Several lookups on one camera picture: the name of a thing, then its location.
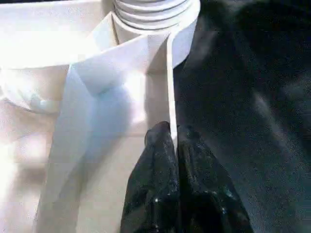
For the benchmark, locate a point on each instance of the white plastic table leg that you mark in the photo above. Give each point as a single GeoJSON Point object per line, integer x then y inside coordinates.
{"type": "Point", "coordinates": [155, 14]}

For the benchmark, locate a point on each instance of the white plastic table top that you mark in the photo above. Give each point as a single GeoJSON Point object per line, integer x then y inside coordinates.
{"type": "Point", "coordinates": [85, 85]}

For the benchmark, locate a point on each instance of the black mat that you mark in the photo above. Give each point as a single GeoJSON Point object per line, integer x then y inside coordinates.
{"type": "Point", "coordinates": [243, 97]}

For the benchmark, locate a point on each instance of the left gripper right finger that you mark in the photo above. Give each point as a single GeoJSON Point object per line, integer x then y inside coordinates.
{"type": "Point", "coordinates": [204, 194]}

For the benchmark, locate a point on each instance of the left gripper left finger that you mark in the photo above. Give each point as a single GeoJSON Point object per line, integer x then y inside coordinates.
{"type": "Point", "coordinates": [155, 189]}

